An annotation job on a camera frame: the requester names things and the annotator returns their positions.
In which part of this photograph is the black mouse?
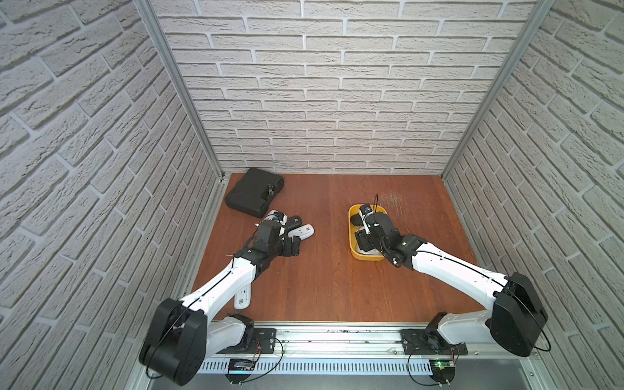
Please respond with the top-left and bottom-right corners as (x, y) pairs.
(350, 214), (363, 227)

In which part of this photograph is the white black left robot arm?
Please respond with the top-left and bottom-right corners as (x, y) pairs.
(138, 212), (302, 386)

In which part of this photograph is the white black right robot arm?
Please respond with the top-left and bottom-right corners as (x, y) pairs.
(350, 204), (548, 357)

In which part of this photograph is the yellow plastic storage box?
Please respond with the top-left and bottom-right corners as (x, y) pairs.
(348, 204), (384, 262)

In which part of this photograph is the black carrying case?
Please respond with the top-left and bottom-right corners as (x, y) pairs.
(225, 167), (284, 218)

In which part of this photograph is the left controller board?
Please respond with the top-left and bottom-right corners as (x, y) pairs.
(225, 358), (256, 384)

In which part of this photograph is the controller board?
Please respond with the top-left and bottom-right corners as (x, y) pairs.
(429, 360), (456, 386)
(225, 358), (256, 384)

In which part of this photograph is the right controller board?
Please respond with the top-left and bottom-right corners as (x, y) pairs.
(429, 360), (456, 386)

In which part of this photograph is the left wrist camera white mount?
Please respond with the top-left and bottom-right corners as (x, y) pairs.
(265, 210), (288, 225)

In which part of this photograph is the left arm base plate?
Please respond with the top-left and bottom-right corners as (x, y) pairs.
(219, 328), (276, 354)

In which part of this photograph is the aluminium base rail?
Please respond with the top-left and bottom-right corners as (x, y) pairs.
(199, 322), (531, 380)

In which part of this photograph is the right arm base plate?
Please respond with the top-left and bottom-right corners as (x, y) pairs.
(400, 328), (468, 356)

